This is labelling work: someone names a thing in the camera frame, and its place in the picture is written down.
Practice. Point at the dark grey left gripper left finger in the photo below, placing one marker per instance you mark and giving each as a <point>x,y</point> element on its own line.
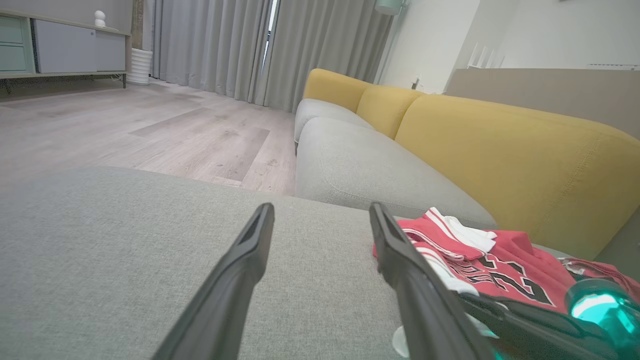
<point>220,300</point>

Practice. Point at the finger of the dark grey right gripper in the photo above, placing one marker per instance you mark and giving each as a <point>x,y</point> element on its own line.
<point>520,314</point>
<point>550,347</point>

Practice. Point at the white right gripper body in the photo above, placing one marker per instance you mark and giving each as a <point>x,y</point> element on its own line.
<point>607,312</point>

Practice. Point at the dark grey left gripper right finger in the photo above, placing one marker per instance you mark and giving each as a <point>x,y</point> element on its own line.
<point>425,305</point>

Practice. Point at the red numbered basketball jersey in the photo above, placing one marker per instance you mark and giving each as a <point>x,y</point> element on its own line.
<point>520,265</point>

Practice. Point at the large grey sofa seat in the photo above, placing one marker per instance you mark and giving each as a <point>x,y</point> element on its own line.
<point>125,250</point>

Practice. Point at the grey sofa seat cushion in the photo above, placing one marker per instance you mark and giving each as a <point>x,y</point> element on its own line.
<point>370,170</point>
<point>320,112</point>

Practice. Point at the yellow sofa backrest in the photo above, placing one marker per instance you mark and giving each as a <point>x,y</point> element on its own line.
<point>525,160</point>

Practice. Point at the beige low partition panel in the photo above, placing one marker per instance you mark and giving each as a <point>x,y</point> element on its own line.
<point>550,95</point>

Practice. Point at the white ribbed plant pot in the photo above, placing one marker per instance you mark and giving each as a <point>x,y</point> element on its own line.
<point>139,66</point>

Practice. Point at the grey pleated curtain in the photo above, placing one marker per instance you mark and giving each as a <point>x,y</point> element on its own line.
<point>210,45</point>
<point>325,45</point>

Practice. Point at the white slatted rack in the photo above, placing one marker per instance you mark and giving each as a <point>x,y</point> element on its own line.
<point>485,56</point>

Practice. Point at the narrow window between curtains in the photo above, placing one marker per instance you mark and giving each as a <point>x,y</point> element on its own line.
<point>270,30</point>

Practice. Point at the grey and teal TV cabinet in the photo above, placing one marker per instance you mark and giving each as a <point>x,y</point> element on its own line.
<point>65,47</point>

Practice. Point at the small white figurine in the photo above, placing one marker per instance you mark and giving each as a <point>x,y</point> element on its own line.
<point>100,19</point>

